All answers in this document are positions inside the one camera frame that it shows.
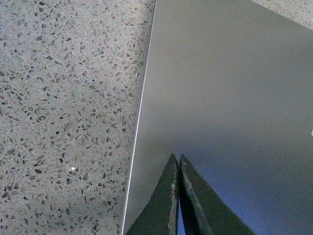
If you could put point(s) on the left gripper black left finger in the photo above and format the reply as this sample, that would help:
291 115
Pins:
160 215

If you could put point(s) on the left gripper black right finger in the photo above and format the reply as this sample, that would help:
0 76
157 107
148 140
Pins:
203 211

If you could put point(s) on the grey Apple laptop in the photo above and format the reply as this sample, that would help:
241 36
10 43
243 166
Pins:
229 84

